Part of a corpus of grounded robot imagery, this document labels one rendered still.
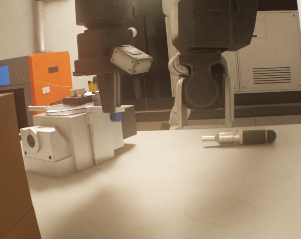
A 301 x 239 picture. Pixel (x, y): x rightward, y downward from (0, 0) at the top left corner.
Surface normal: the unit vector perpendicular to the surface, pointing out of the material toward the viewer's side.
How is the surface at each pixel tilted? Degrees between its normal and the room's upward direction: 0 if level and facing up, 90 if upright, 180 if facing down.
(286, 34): 90
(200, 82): 81
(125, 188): 0
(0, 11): 90
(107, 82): 90
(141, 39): 90
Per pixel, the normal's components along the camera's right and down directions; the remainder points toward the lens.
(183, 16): -0.62, 0.15
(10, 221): 0.99, -0.07
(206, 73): -0.30, 0.01
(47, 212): -0.09, -0.98
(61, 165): 0.83, 0.01
